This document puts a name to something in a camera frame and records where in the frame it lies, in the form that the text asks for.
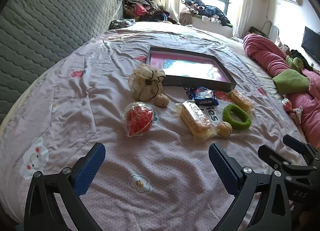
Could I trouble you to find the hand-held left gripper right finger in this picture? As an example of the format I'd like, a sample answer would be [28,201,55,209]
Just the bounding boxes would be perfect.
[208,143,292,231]

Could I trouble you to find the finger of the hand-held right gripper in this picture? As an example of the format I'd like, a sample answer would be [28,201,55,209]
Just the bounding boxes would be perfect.
[283,135,315,156]
[258,144,304,171]

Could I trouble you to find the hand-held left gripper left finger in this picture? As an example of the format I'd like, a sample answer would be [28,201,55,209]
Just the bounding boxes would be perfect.
[24,142,107,231]

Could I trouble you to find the walnut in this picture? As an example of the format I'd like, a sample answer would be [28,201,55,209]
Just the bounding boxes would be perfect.
[154,93,170,108]
[216,121,233,138]

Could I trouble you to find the green fuzzy ring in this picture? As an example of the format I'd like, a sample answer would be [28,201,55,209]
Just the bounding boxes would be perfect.
[222,103,252,129]

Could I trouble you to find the orange cake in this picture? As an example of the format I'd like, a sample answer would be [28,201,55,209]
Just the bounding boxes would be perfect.
[176,100,220,141]
[228,89,254,111]

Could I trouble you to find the red ball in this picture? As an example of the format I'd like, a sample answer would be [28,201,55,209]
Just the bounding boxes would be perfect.
[121,101,155,137]

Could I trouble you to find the blue cookie packet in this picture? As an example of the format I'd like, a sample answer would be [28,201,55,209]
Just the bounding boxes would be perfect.
[188,86,219,107]

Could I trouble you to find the dark shallow cardboard box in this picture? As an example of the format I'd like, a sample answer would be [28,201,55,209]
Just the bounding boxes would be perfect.
[146,47,237,92]

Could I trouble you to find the cream mesh drawstring pouch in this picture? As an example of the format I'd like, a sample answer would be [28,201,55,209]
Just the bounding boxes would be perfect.
[129,63,166,102]

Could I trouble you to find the person's right forearm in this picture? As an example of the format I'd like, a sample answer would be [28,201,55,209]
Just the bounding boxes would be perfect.
[290,201,320,231]

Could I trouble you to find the red blue snack wrapper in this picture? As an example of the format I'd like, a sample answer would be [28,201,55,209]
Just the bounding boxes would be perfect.
[282,97,303,124]

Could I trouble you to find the pink printed bed sheet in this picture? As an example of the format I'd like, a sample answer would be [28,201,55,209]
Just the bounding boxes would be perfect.
[0,22,310,231]

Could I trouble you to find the green cloth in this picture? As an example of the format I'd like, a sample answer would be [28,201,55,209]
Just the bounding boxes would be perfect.
[272,55,310,95]

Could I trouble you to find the dark cloth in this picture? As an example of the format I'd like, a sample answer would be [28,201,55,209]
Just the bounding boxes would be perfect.
[290,49,314,71]

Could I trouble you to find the pink quilt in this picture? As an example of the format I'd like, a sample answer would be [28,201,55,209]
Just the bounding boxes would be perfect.
[243,33,320,146]

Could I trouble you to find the black television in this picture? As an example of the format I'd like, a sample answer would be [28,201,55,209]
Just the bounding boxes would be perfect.
[301,26,320,64]

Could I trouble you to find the pink book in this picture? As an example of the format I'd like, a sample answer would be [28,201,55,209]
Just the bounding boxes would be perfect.
[149,52,230,83]

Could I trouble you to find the white chair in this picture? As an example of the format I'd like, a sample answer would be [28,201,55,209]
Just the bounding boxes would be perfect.
[269,25,280,39]

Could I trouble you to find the black bag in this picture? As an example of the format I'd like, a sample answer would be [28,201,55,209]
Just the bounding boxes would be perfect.
[249,26,265,36]

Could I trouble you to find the grey quilted headboard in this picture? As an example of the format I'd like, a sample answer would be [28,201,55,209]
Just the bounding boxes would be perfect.
[0,0,125,124]

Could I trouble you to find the dark patterned pillow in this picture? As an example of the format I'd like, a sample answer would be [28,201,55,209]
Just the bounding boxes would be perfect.
[109,18,137,31]

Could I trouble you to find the clothes pile on windowsill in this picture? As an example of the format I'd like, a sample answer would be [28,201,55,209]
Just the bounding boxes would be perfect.
[180,0,233,27]

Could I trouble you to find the clothes pile beside headboard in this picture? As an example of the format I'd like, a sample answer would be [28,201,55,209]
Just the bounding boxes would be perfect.
[123,0,179,24]

